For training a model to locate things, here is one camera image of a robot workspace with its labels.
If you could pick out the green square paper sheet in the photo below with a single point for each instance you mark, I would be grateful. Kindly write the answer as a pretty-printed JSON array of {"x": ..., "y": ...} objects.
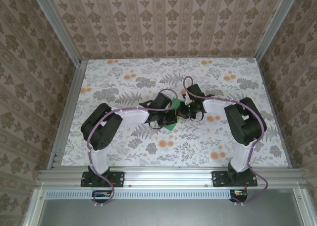
[{"x": 171, "y": 127}]

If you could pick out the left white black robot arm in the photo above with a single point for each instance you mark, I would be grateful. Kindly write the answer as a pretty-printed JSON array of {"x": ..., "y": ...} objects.
[{"x": 131, "y": 114}]

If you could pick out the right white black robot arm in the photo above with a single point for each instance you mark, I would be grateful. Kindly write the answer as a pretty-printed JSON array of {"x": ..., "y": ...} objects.
[{"x": 215, "y": 104}]

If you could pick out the grey metal sheet panel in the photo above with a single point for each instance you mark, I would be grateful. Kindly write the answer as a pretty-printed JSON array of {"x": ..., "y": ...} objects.
[{"x": 168, "y": 213}]

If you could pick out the aluminium front frame rail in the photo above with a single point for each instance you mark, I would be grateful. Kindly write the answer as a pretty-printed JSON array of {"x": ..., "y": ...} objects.
[{"x": 168, "y": 177}]

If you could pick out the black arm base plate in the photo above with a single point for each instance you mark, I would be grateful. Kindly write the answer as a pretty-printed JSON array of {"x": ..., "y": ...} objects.
[
  {"x": 219, "y": 179},
  {"x": 119, "y": 179}
]

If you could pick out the aluminium table side rail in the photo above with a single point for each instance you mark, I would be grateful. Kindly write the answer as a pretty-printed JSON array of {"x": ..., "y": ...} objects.
[
  {"x": 70, "y": 104},
  {"x": 289, "y": 164}
]

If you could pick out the aluminium frame corner post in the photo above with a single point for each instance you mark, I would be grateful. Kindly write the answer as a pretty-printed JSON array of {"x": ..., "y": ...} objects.
[
  {"x": 59, "y": 30},
  {"x": 275, "y": 22}
]

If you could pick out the aluminium lower frame bar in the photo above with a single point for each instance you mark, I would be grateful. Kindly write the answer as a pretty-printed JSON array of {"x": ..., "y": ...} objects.
[
  {"x": 302, "y": 212},
  {"x": 33, "y": 211}
]

